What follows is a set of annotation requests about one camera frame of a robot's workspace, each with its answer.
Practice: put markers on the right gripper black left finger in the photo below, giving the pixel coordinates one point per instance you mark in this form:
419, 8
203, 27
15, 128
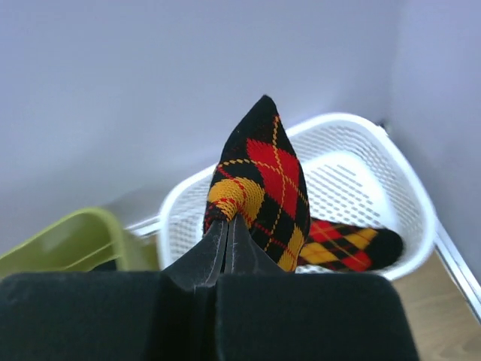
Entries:
202, 265

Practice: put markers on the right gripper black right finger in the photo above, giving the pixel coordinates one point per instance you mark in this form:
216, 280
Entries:
243, 256

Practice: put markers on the argyle sock red yellow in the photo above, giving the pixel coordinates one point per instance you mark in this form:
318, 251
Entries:
260, 178
342, 247

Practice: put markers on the green plastic bin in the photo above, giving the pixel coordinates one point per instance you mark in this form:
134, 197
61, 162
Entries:
80, 242

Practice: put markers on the white perforated basket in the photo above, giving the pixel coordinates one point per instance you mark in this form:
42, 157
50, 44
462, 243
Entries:
354, 174

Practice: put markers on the aluminium frame rail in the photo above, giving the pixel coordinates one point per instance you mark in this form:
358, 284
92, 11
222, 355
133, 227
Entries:
459, 271

